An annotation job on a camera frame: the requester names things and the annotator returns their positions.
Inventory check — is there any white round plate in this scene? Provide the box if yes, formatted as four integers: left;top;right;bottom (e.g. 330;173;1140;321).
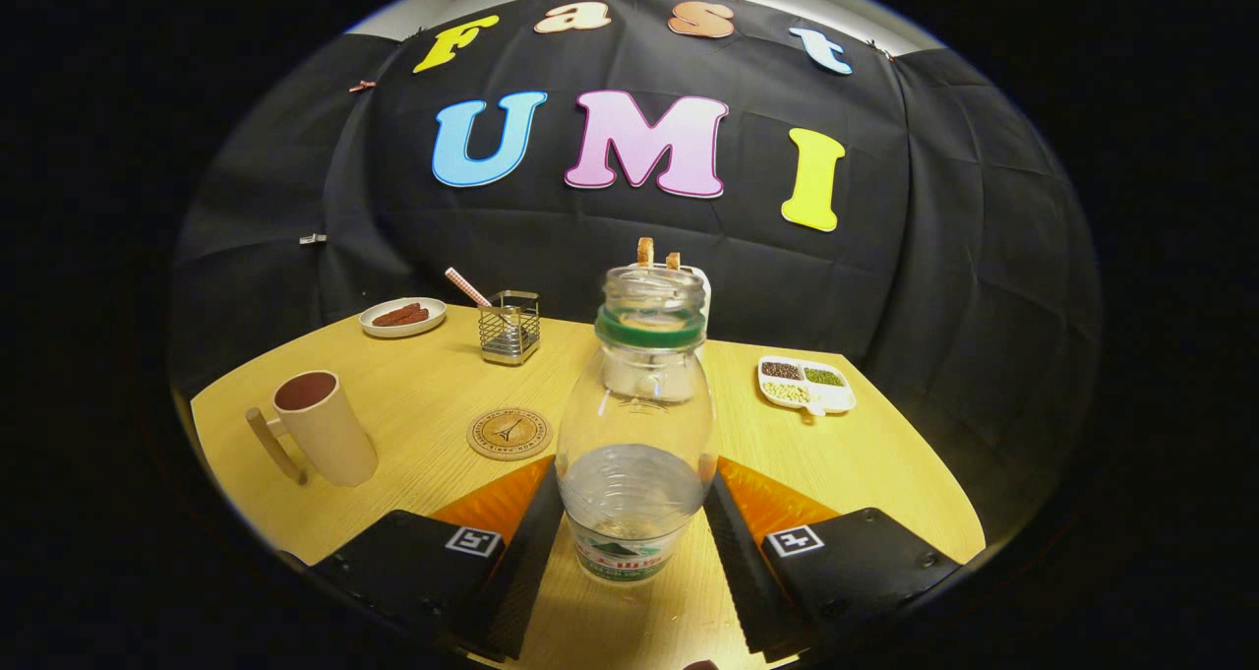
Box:
359;297;448;339

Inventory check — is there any round cork coaster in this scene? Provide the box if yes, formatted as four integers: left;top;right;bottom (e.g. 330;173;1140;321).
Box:
466;406;554;462

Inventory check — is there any clear plastic bottle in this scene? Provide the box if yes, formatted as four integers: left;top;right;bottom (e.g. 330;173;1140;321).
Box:
555;265;719;584

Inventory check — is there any white divided bean dish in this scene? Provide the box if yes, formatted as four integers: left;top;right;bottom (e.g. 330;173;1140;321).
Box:
756;355;857;417

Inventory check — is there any wooden table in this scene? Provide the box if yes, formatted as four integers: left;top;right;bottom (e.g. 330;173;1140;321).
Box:
190;303;987;670

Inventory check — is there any beige cup with wooden handle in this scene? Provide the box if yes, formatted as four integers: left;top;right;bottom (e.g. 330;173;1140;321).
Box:
245;370;380;488

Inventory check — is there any wire mesh holder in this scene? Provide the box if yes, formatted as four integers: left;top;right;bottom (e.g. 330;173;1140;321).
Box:
478;290;541;367

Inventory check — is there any white toaster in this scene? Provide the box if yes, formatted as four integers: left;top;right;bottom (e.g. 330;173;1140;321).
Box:
629;265;712;356

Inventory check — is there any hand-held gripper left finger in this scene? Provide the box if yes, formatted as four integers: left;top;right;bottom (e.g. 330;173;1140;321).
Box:
295;457;569;663

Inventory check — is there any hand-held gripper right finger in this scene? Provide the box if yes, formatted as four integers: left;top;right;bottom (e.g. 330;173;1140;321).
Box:
703;457;963;656

